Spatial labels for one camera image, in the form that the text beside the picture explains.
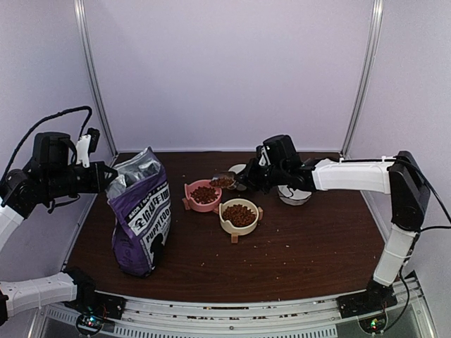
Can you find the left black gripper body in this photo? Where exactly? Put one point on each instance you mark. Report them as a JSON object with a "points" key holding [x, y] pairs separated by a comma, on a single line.
{"points": [[93, 184]]}

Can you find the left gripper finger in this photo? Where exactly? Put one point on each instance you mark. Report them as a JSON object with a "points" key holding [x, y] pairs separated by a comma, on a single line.
{"points": [[109, 171], [108, 180]]}

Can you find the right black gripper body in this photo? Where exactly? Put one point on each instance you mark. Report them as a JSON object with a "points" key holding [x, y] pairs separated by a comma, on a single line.
{"points": [[258, 178]]}

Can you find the metal food scoop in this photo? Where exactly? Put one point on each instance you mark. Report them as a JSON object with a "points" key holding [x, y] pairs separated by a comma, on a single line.
{"points": [[224, 180]]}

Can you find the purple pet food bag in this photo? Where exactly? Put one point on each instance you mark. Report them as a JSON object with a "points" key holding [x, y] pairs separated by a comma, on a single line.
{"points": [[140, 199]]}

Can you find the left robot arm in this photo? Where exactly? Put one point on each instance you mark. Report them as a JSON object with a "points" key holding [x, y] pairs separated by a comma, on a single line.
{"points": [[57, 174]]}

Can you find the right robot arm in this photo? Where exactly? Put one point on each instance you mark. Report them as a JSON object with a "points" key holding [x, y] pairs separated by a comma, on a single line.
{"points": [[277, 163]]}

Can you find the brown kibble pet food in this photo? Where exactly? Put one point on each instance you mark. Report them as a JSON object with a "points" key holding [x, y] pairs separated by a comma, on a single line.
{"points": [[205, 196]]}

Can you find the dark blue ceramic bowl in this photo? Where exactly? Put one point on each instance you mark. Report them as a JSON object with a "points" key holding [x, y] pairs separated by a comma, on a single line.
{"points": [[236, 169]]}

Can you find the cream cat-ear bowl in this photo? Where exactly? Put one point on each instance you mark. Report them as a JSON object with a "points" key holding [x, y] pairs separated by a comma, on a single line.
{"points": [[239, 217]]}

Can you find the white scalloped bowl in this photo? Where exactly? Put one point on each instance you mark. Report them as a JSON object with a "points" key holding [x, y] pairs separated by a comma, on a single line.
{"points": [[293, 197]]}

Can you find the pink cat-ear bowl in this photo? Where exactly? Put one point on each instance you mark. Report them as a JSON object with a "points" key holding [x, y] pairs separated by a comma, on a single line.
{"points": [[201, 196]]}

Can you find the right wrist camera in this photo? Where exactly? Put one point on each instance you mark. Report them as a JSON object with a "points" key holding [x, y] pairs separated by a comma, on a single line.
{"points": [[262, 156]]}

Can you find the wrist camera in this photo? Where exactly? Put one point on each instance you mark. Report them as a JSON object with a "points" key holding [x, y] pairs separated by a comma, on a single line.
{"points": [[86, 145], [262, 156]]}

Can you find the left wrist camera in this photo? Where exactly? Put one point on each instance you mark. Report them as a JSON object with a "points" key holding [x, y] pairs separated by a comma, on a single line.
{"points": [[86, 145]]}

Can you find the left aluminium frame post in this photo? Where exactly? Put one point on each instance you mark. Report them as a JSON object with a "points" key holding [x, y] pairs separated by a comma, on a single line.
{"points": [[81, 20]]}

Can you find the aluminium frame post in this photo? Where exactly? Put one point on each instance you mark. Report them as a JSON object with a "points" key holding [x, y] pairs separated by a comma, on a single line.
{"points": [[365, 77], [81, 20]]}

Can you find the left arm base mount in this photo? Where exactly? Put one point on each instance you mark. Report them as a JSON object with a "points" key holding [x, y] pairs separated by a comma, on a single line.
{"points": [[95, 309]]}

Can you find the front aluminium rail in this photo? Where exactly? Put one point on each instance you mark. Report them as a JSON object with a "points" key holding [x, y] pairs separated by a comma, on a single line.
{"points": [[318, 317]]}

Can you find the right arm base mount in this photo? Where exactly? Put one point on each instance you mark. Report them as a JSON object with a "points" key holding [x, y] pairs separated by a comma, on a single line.
{"points": [[370, 306]]}

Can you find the right aluminium frame post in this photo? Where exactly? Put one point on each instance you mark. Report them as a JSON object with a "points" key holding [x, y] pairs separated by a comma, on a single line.
{"points": [[365, 77]]}

